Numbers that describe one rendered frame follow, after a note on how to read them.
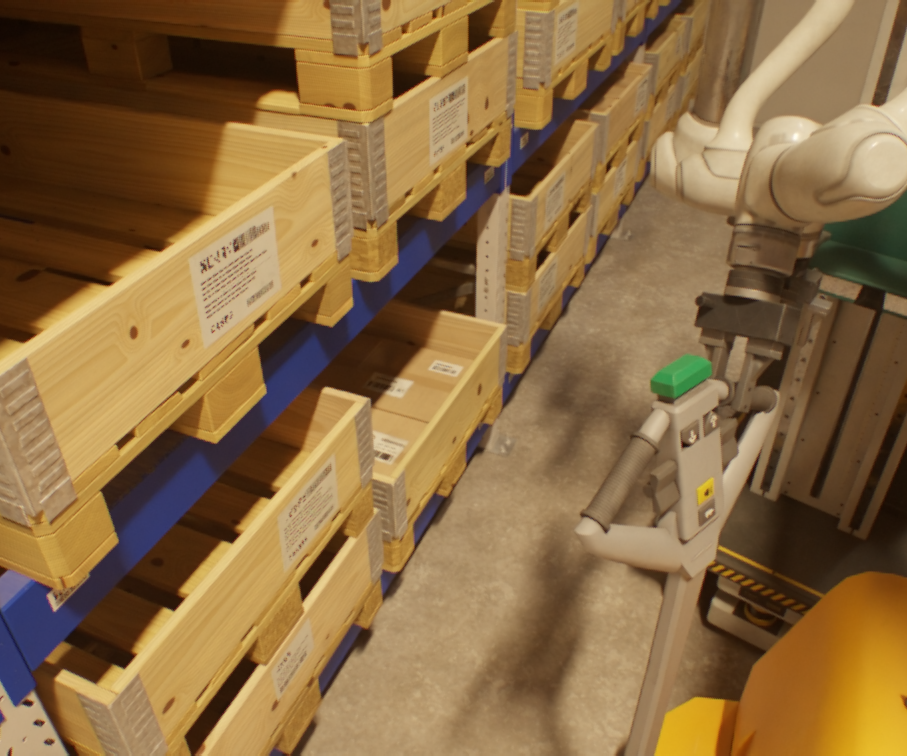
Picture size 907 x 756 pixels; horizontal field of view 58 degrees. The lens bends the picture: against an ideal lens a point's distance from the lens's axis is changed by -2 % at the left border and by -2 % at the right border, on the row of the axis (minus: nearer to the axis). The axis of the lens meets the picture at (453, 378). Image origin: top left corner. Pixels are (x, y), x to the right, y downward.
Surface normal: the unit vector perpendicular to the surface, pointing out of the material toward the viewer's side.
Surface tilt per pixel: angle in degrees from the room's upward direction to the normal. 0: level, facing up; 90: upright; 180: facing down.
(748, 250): 62
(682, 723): 22
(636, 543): 67
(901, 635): 0
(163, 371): 90
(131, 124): 90
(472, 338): 90
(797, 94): 90
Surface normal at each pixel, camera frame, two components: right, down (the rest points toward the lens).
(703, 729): -0.34, -0.84
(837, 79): -0.40, 0.54
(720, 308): -0.75, -0.11
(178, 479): 0.92, 0.23
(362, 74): 0.36, 0.54
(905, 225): -0.60, 0.47
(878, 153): 0.00, 0.22
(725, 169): -0.22, 0.11
